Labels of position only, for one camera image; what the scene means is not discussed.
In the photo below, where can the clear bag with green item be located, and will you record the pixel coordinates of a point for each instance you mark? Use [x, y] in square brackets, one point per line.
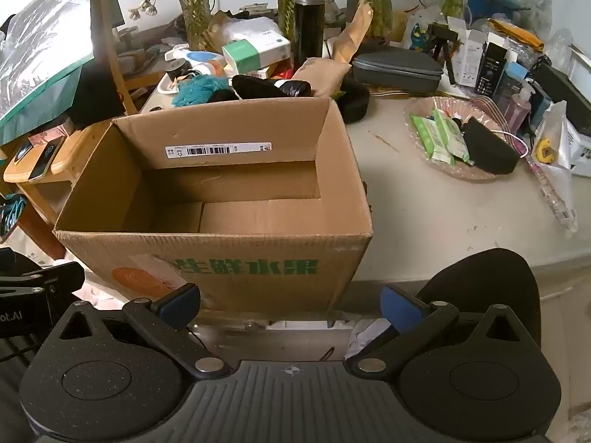
[457, 173]

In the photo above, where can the green and white box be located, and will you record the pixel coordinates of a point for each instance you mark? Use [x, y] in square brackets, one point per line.
[258, 50]

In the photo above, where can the grey sheet with green border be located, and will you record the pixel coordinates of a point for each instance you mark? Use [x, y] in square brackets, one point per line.
[41, 46]

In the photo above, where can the wooden slat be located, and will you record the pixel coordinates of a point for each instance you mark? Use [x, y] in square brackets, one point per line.
[111, 55]

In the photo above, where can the tall brown paper bag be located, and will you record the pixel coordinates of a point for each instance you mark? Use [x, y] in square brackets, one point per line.
[353, 32]

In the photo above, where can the smartphone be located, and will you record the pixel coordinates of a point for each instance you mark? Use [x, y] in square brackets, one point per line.
[44, 159]
[23, 152]

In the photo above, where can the black cloth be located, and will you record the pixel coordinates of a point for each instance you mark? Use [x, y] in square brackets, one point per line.
[254, 86]

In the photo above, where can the crumpled brown paper bag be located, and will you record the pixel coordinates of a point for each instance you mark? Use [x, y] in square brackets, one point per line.
[217, 27]

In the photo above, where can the grey zip case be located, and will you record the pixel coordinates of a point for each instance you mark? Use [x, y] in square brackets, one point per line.
[397, 71]

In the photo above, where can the beige cloth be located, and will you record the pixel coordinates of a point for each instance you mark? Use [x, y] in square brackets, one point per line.
[323, 78]

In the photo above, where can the small black cylinder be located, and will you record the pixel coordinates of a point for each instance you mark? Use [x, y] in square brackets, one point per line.
[175, 70]

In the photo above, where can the clear plastic bag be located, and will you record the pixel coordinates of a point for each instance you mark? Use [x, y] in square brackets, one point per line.
[561, 134]

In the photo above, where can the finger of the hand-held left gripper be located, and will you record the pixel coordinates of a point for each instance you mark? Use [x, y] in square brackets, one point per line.
[64, 277]

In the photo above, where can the black round pouch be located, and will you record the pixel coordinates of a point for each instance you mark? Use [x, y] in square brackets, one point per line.
[355, 106]

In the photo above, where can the orange folded item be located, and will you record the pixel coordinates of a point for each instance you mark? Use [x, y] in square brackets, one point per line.
[521, 34]

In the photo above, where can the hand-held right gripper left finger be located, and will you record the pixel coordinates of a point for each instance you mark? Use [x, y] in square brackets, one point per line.
[180, 305]

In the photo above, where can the brown cardboard box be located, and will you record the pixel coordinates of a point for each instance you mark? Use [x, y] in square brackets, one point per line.
[277, 277]

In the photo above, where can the white carton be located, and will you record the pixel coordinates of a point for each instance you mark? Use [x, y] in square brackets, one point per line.
[471, 50]

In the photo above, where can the white tray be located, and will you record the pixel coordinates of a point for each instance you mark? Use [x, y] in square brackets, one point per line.
[165, 86]

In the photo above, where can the blue carton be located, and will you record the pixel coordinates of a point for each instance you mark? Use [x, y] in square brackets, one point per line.
[510, 78]

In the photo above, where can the wooden stool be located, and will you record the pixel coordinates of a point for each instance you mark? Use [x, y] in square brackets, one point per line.
[69, 147]

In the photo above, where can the black soft pouch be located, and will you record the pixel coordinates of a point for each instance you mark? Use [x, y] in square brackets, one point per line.
[489, 147]

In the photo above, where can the blue and white round item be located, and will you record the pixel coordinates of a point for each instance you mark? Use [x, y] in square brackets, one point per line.
[198, 56]

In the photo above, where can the black carton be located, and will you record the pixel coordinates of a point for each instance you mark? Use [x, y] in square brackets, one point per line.
[489, 69]

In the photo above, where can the small black tripod camera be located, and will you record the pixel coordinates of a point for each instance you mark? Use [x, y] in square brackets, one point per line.
[441, 32]

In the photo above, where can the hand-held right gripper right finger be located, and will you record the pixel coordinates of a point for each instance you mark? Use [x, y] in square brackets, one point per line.
[400, 308]

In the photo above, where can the black thermos bottle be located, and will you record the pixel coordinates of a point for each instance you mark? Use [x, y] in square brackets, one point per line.
[308, 32]

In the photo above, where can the pink pump bottle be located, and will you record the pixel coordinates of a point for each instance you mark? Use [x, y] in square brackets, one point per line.
[517, 106]

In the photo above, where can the red packet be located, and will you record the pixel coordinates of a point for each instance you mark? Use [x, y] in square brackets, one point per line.
[281, 71]

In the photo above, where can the teal mesh cloth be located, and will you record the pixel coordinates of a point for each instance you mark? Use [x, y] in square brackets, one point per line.
[198, 90]

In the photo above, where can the green wipes packet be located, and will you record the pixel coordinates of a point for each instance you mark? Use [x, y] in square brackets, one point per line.
[450, 134]
[427, 138]

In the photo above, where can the orange bottle with white cap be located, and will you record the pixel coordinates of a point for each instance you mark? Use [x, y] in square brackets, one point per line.
[216, 68]

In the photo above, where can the white printed plastic bag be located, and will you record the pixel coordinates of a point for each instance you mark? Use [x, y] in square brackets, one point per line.
[427, 18]

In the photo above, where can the clear plastic tube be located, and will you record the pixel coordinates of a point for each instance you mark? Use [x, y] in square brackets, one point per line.
[551, 194]

